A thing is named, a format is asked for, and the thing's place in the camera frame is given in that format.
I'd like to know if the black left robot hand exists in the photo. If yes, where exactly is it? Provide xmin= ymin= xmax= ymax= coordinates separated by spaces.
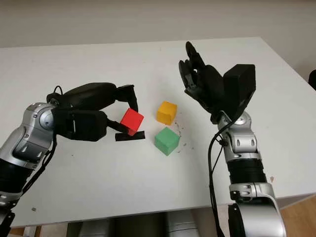
xmin=46 ymin=82 xmax=139 ymax=136

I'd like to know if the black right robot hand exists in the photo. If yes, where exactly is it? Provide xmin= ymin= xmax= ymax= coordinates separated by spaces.
xmin=178 ymin=41 xmax=228 ymax=124

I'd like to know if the red wooden block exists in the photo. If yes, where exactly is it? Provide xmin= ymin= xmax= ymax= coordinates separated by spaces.
xmin=120 ymin=108 xmax=145 ymax=137

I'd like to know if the yellow wooden block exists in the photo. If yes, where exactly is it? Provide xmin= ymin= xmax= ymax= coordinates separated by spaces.
xmin=156 ymin=101 xmax=178 ymax=125

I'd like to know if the green wooden block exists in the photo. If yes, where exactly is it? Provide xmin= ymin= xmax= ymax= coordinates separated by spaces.
xmin=154 ymin=127 xmax=180 ymax=156

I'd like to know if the black tape strip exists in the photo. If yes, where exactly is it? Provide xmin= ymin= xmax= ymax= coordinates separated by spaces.
xmin=115 ymin=131 xmax=146 ymax=143

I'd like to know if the grey left robot leg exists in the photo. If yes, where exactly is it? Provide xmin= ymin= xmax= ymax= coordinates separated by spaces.
xmin=67 ymin=219 xmax=113 ymax=237

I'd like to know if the grey robot leg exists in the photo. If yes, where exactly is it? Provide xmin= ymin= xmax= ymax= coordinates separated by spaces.
xmin=67 ymin=219 xmax=113 ymax=237
xmin=165 ymin=211 xmax=213 ymax=237

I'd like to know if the grey right robot leg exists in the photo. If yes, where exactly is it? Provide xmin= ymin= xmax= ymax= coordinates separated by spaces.
xmin=165 ymin=211 xmax=213 ymax=237

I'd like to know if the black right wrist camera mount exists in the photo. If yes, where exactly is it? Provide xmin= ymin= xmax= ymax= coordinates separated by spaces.
xmin=223 ymin=64 xmax=256 ymax=121

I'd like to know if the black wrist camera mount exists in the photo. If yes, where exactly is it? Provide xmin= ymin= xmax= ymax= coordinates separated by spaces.
xmin=53 ymin=109 xmax=109 ymax=143
xmin=223 ymin=64 xmax=256 ymax=121

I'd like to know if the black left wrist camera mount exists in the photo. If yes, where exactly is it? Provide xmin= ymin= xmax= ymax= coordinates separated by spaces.
xmin=53 ymin=109 xmax=109 ymax=143

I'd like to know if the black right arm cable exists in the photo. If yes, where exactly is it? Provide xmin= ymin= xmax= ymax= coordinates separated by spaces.
xmin=208 ymin=118 xmax=230 ymax=237

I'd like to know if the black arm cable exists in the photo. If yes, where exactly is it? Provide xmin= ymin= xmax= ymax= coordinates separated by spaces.
xmin=21 ymin=85 xmax=64 ymax=198
xmin=208 ymin=118 xmax=230 ymax=237

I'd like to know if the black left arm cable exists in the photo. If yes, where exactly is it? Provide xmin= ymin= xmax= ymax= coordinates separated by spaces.
xmin=21 ymin=85 xmax=64 ymax=198

